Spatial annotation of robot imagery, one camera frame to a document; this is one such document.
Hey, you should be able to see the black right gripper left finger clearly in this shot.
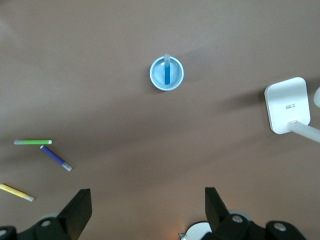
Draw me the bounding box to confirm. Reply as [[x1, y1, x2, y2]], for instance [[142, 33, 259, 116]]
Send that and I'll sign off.
[[0, 188, 93, 240]]

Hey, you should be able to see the light blue cup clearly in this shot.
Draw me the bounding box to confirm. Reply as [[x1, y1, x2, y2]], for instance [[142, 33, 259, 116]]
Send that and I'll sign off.
[[149, 56, 185, 92]]

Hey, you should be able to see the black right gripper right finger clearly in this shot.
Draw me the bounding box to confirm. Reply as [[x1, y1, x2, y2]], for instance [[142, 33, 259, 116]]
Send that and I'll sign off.
[[199, 186, 308, 240]]

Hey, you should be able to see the blue marker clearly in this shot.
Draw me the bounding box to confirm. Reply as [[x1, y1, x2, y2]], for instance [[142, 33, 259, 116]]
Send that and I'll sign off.
[[163, 53, 171, 85]]

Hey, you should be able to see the yellow marker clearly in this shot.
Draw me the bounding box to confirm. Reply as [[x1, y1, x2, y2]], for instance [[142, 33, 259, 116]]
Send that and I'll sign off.
[[0, 183, 35, 202]]

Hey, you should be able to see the white round object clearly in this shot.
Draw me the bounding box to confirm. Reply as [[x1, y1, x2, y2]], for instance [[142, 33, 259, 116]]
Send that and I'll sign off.
[[313, 86, 320, 109]]

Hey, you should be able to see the purple marker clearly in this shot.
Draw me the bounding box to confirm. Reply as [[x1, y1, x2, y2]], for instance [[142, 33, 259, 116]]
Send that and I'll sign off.
[[39, 145, 73, 172]]

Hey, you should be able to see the green marker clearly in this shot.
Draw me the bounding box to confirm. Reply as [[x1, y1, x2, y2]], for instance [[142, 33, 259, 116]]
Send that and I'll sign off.
[[13, 139, 53, 146]]

